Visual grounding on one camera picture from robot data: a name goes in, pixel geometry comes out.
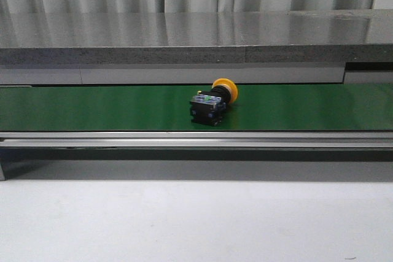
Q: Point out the yellow mushroom push button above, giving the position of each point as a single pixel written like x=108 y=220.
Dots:
x=208 y=107

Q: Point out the green conveyor belt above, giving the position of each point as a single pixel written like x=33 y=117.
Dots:
x=304 y=107

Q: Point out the grey stone slab table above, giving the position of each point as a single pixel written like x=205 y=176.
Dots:
x=197 y=38

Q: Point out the grey conveyor back guard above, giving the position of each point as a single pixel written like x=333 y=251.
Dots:
x=108 y=74

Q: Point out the aluminium conveyor front rail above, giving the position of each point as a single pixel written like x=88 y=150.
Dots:
x=198 y=139

